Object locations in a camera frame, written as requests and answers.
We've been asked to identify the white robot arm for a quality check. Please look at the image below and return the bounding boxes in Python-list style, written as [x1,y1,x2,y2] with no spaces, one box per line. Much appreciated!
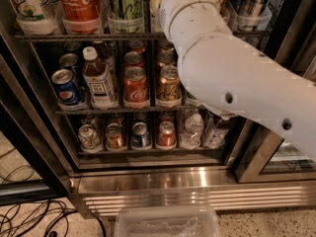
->
[150,0,316,158]

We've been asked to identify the green la croix can top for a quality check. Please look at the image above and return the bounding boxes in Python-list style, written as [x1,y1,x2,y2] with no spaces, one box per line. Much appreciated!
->
[108,0,144,34]

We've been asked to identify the green la croix can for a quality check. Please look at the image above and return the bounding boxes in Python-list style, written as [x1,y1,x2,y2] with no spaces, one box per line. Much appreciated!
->
[186,92,201,107]
[108,0,144,34]

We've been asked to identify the red coca-cola can top shelf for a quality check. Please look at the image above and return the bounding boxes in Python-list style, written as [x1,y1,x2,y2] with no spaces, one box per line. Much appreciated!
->
[61,0,102,35]

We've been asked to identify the dark blue can top shelf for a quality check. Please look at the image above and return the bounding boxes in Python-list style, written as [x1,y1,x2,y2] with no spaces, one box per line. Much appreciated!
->
[227,0,272,32]

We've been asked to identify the red coke can middle shelf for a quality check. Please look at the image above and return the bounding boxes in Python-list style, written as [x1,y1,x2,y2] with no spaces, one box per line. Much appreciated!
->
[123,66,149,109]

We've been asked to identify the red coke can shelf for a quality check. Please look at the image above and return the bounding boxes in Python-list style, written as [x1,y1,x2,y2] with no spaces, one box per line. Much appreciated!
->
[123,66,149,109]
[157,121,176,150]

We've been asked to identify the brown tea bottle white cap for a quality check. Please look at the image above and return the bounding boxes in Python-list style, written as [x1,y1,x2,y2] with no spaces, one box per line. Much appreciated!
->
[82,46,119,110]

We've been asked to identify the blue pepsi can middle shelf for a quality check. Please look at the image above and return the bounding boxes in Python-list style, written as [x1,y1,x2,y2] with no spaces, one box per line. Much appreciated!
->
[51,69,87,111]

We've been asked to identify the blue pepsi can shelf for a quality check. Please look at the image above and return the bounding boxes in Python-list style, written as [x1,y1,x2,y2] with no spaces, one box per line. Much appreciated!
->
[131,122,151,150]
[51,69,87,111]

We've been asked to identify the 7up can top shelf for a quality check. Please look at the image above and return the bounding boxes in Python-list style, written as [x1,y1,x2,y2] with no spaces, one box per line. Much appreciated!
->
[11,0,59,36]

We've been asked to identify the orange can bottom shelf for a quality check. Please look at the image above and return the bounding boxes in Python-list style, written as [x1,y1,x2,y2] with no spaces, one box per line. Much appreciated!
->
[105,122,126,151]

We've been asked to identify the red coke can bottom shelf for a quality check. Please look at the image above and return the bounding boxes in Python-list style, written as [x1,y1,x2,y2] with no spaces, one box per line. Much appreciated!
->
[157,121,176,150]

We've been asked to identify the blue pepsi can bottom shelf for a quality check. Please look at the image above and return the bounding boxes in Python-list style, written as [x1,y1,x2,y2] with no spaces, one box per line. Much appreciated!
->
[131,122,151,150]

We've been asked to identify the tea bottle bottom shelf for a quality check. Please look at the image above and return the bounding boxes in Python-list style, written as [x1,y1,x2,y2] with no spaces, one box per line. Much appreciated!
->
[202,113,231,149]

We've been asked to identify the water bottle bottom shelf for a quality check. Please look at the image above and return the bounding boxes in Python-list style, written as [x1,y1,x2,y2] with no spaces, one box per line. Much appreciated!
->
[181,113,204,149]

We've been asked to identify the green can bottom shelf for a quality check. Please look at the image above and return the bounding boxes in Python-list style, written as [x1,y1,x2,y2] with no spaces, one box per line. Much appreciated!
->
[78,124,103,153]

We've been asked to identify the right fridge glass door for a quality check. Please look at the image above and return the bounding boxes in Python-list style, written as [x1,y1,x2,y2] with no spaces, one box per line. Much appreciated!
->
[235,119,316,183]

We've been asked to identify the stainless steel fridge base grille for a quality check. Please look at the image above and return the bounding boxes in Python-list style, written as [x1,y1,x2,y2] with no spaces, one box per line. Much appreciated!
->
[69,167,316,218]

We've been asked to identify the open fridge glass door left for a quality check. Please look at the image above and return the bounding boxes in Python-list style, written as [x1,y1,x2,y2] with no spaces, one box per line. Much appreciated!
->
[0,39,70,206]

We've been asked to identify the orange la croix can middle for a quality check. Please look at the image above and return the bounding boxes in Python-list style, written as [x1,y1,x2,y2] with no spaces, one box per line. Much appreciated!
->
[156,65,182,108]

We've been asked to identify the green la croix can middle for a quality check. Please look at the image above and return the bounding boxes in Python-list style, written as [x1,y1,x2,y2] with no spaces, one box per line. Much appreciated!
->
[186,92,201,107]

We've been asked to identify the clear plastic bin on floor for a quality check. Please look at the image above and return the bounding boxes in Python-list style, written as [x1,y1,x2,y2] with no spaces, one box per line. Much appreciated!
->
[115,205,222,237]

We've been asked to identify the top wire shelf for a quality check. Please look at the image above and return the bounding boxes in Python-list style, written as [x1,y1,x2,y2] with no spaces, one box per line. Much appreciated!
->
[14,29,272,42]

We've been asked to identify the wire shelf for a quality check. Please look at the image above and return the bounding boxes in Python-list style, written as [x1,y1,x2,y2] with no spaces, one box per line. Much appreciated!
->
[55,106,205,115]
[14,29,272,42]

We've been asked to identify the middle wire shelf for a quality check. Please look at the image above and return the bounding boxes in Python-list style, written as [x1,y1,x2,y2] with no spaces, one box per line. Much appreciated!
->
[55,106,205,115]

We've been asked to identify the black cables on floor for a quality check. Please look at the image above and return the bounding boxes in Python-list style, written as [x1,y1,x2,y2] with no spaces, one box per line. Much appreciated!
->
[0,146,107,237]

